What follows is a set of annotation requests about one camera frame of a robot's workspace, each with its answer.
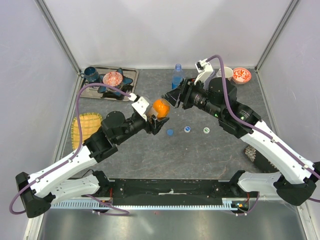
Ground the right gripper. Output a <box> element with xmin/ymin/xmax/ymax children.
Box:
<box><xmin>162</xmin><ymin>76</ymin><xmax>224</xmax><ymax>119</ymax></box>

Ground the blue bottle cap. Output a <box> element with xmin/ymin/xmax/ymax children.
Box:
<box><xmin>166</xmin><ymin>128</ymin><xmax>174</xmax><ymax>136</ymax></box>

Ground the orange drink bottle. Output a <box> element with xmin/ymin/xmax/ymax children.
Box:
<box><xmin>147</xmin><ymin>98</ymin><xmax>170</xmax><ymax>120</ymax></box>

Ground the blue water bottle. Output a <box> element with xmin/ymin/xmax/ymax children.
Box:
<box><xmin>171</xmin><ymin>63</ymin><xmax>184</xmax><ymax>90</ymax></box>

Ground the Pocari Sweat bottle cap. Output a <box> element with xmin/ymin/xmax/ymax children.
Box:
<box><xmin>184</xmin><ymin>126</ymin><xmax>191</xmax><ymax>133</ymax></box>

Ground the green white bottle cap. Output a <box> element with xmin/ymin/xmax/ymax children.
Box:
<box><xmin>203</xmin><ymin>127</ymin><xmax>210</xmax><ymax>134</ymax></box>

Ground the clear Pocari Sweat bottle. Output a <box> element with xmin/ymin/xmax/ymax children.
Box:
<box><xmin>215</xmin><ymin>69</ymin><xmax>222</xmax><ymax>78</ymax></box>

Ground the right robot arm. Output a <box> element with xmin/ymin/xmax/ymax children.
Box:
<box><xmin>161</xmin><ymin>77</ymin><xmax>320</xmax><ymax>206</ymax></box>

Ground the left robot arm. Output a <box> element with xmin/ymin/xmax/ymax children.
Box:
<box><xmin>15</xmin><ymin>111</ymin><xmax>169</xmax><ymax>218</ymax></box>

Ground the purple plastic cup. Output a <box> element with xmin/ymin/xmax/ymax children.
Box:
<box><xmin>203</xmin><ymin>69</ymin><xmax>216</xmax><ymax>90</ymax></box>

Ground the blue star-shaped dish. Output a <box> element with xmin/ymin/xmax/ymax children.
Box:
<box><xmin>97</xmin><ymin>68</ymin><xmax>133</xmax><ymax>100</ymax></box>

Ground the pink plastic cup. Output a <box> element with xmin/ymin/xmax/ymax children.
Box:
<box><xmin>223</xmin><ymin>66</ymin><xmax>234</xmax><ymax>81</ymax></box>

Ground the red patterned bowl on tray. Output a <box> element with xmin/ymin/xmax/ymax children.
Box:
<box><xmin>102</xmin><ymin>71</ymin><xmax>124</xmax><ymax>89</ymax></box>

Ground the yellow woven plate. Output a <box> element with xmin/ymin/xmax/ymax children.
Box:
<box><xmin>70</xmin><ymin>112</ymin><xmax>103</xmax><ymax>151</ymax></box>

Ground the red white floral bowl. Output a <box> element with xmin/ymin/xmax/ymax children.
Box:
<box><xmin>233</xmin><ymin>67</ymin><xmax>252</xmax><ymax>85</ymax></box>

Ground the metal tray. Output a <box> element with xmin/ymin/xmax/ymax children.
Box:
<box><xmin>80</xmin><ymin>66</ymin><xmax>139</xmax><ymax>102</ymax></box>

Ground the blue ceramic cup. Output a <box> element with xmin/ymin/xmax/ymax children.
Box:
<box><xmin>80</xmin><ymin>66</ymin><xmax>100</xmax><ymax>84</ymax></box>

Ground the black floral rectangular dish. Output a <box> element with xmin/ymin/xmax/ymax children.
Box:
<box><xmin>243</xmin><ymin>145</ymin><xmax>279</xmax><ymax>173</ymax></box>

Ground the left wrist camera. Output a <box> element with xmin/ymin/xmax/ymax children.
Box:
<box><xmin>128</xmin><ymin>93</ymin><xmax>152</xmax><ymax>121</ymax></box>

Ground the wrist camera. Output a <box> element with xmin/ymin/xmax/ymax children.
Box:
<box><xmin>128</xmin><ymin>93</ymin><xmax>152</xmax><ymax>121</ymax></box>
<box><xmin>194</xmin><ymin>58</ymin><xmax>214</xmax><ymax>85</ymax></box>

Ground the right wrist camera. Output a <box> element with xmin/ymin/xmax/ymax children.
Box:
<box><xmin>194</xmin><ymin>58</ymin><xmax>214</xmax><ymax>85</ymax></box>

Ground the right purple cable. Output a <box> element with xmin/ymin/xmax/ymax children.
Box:
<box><xmin>206</xmin><ymin>54</ymin><xmax>320</xmax><ymax>217</ymax></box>

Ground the purple cable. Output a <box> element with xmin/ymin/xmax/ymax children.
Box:
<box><xmin>9</xmin><ymin>83</ymin><xmax>137</xmax><ymax>216</ymax></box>
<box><xmin>206</xmin><ymin>54</ymin><xmax>320</xmax><ymax>217</ymax></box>

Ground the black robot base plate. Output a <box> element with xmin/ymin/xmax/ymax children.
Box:
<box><xmin>82</xmin><ymin>169</ymin><xmax>261</xmax><ymax>207</ymax></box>

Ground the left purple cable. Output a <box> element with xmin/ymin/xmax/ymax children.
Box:
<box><xmin>9</xmin><ymin>83</ymin><xmax>137</xmax><ymax>216</ymax></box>

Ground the blue cable duct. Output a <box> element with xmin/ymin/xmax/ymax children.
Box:
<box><xmin>51</xmin><ymin>198</ymin><xmax>237</xmax><ymax>211</ymax></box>

